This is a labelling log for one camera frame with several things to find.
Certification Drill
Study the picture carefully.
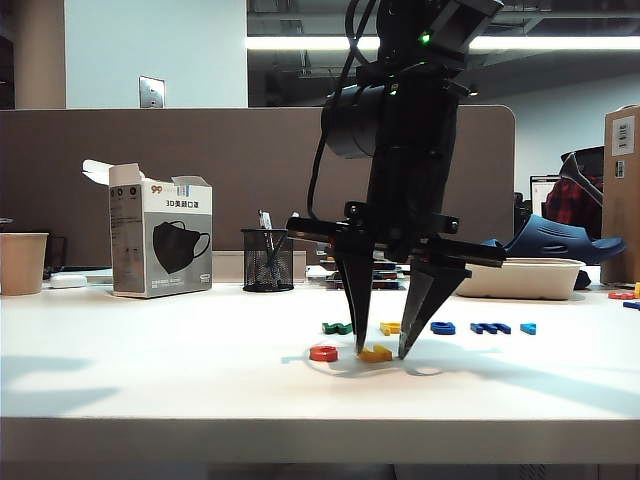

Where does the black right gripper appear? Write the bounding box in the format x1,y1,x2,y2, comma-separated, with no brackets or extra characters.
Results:
285,148,509,360

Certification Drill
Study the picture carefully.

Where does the yellow letter u magnet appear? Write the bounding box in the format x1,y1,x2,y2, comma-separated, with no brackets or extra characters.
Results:
357,344,394,363

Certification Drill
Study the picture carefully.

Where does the flat pack of letter magnets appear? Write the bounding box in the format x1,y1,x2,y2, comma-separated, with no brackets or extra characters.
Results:
324,279,407,292
327,269,407,281
319,255,401,267

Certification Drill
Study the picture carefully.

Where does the brown paper cup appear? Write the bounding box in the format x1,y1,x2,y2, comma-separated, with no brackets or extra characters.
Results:
0,232,50,297

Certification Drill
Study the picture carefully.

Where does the black and silver pen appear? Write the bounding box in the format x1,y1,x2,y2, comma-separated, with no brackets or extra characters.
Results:
272,230,292,261
257,209,276,251

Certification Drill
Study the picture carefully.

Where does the black mesh pen holder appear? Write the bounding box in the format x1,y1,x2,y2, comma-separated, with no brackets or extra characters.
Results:
241,229,296,294

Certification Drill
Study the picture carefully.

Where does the beige pulp food tray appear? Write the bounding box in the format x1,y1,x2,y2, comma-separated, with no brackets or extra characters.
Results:
453,257,586,302

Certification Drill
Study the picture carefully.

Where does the computer monitor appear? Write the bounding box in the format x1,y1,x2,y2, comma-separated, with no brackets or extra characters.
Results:
529,174,561,215

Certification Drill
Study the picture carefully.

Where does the person in red plaid shirt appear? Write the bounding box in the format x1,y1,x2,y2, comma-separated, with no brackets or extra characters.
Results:
543,146,605,240

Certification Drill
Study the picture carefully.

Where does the brown desk partition panel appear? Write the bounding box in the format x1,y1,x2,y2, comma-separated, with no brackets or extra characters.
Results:
0,105,517,271

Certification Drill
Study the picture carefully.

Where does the grey face mask box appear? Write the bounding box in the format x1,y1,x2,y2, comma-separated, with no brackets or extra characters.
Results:
82,159,214,300

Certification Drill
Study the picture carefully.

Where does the brown cardboard box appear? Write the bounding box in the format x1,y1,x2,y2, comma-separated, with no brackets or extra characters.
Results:
601,105,640,287

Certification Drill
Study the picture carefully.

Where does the white ceiling light strip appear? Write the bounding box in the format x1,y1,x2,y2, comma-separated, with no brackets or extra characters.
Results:
246,36,640,52

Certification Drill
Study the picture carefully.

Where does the white earbuds case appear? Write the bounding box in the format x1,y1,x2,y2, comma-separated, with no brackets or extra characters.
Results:
49,273,89,290

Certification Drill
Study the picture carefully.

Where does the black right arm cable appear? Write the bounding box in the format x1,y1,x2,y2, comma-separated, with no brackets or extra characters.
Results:
305,0,382,224

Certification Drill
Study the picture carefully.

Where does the metal wall switch plate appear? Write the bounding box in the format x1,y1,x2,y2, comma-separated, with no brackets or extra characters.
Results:
138,75,167,110

